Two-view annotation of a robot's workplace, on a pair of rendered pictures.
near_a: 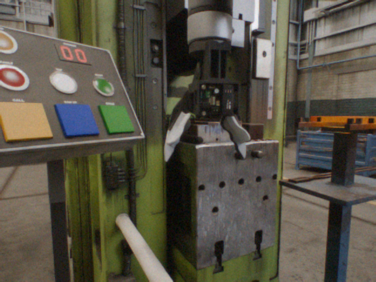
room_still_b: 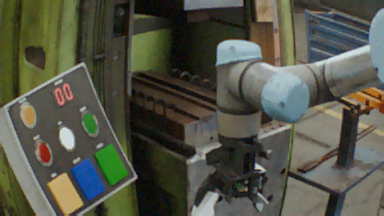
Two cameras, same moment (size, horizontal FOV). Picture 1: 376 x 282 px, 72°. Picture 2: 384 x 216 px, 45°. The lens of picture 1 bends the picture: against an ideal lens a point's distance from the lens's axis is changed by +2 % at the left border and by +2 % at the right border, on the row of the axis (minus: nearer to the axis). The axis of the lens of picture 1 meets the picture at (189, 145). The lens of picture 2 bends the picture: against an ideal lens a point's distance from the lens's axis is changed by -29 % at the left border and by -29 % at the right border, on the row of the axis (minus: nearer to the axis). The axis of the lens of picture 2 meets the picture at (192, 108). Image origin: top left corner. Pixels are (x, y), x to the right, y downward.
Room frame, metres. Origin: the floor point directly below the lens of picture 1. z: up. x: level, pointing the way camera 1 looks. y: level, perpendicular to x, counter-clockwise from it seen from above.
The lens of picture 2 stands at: (-0.50, 0.23, 1.51)
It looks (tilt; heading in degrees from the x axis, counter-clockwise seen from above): 19 degrees down; 349
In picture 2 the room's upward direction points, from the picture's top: straight up
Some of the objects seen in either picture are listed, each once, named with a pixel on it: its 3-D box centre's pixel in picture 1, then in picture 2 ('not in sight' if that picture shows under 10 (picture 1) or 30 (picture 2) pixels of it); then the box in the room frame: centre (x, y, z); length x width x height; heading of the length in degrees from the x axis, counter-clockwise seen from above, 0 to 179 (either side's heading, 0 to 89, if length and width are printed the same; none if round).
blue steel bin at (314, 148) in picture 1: (339, 151); (357, 51); (4.39, -2.58, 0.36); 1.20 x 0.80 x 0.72; 34
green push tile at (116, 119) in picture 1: (116, 120); (109, 165); (0.63, 0.18, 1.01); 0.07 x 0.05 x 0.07; 143
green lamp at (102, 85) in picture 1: (103, 86); (89, 123); (0.66, 0.22, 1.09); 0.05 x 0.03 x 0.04; 118
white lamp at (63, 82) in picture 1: (63, 82); (66, 138); (0.58, 0.28, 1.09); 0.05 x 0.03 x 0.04; 118
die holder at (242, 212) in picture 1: (202, 183); (180, 182); (1.19, -0.06, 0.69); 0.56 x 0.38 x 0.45; 28
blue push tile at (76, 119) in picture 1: (77, 121); (86, 180); (0.56, 0.24, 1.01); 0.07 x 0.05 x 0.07; 143
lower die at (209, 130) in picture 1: (194, 128); (165, 103); (1.15, -0.02, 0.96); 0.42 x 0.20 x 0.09; 28
